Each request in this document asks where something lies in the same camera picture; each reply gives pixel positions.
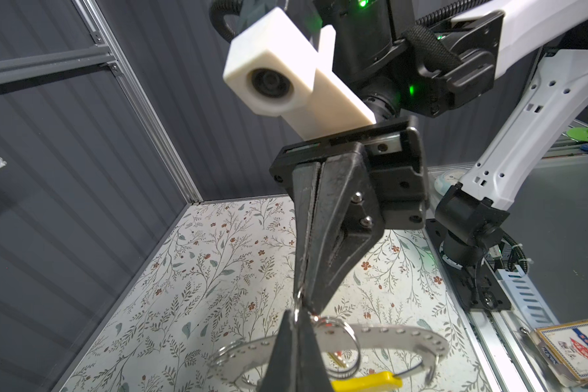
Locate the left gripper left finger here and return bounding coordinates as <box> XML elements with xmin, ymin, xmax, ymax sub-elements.
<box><xmin>258</xmin><ymin>310</ymin><xmax>297</xmax><ymax>392</ymax></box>

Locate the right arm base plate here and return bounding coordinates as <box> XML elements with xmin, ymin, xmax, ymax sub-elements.
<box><xmin>425</xmin><ymin>219</ymin><xmax>512</xmax><ymax>312</ymax></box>

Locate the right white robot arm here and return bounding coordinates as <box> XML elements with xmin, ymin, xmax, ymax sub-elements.
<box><xmin>270</xmin><ymin>1</ymin><xmax>588</xmax><ymax>314</ymax></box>

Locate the pale green alarm clock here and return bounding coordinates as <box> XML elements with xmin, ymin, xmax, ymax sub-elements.
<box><xmin>434</xmin><ymin>169</ymin><xmax>467</xmax><ymax>196</ymax></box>

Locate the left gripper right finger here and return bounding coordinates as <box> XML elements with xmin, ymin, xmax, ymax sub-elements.
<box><xmin>294</xmin><ymin>315</ymin><xmax>334</xmax><ymax>392</ymax></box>

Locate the right black cable conduit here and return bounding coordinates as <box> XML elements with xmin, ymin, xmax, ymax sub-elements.
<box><xmin>208</xmin><ymin>0</ymin><xmax>496</xmax><ymax>45</ymax></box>

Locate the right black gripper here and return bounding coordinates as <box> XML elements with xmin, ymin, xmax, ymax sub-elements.
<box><xmin>269</xmin><ymin>115</ymin><xmax>430</xmax><ymax>314</ymax></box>

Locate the playing card box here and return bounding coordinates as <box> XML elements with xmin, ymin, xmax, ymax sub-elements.
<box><xmin>529</xmin><ymin>319</ymin><xmax>588</xmax><ymax>387</ymax></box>

